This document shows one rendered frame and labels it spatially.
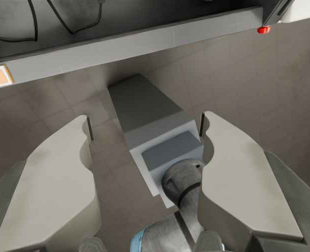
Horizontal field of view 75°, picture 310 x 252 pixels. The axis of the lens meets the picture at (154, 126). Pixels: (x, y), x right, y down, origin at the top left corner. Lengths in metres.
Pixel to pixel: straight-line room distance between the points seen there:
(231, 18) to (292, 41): 1.59
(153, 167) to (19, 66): 0.40
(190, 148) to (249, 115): 1.42
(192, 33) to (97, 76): 1.00
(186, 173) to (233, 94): 1.30
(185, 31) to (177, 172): 0.36
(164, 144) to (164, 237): 0.29
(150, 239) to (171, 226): 0.05
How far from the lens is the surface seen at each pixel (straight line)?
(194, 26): 0.45
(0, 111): 1.53
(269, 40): 1.90
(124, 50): 0.41
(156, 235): 0.52
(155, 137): 0.67
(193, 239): 0.51
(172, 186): 0.60
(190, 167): 0.60
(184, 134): 0.68
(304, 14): 0.57
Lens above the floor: 1.35
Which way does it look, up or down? 59 degrees down
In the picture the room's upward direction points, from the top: 145 degrees clockwise
